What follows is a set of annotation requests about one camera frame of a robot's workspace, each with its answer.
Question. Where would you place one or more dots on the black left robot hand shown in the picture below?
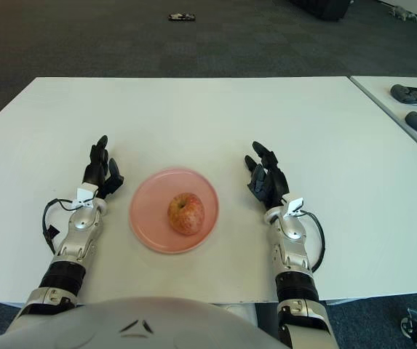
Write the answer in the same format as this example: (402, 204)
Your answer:
(94, 173)

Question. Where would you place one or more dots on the small dark red floor object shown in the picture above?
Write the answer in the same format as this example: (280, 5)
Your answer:
(182, 17)

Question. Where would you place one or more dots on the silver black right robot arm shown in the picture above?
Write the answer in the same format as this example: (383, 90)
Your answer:
(292, 251)

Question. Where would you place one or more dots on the pink round plate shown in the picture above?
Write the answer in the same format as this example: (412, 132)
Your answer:
(146, 211)

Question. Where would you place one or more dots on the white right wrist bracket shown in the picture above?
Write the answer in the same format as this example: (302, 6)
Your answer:
(293, 206)

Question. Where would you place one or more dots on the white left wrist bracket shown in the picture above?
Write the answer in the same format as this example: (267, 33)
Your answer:
(85, 195)

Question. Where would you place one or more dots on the large black case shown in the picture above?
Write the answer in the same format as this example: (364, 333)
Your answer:
(321, 9)

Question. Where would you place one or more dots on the grey robot torso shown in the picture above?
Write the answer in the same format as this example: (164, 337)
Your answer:
(121, 323)

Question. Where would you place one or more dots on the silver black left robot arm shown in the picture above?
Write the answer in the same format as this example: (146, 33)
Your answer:
(79, 232)

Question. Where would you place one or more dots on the red yellow apple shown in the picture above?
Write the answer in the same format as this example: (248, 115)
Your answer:
(185, 214)

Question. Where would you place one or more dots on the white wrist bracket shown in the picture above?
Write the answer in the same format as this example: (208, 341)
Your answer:
(85, 195)
(293, 206)

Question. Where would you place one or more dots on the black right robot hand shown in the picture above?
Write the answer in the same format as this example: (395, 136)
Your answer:
(271, 185)

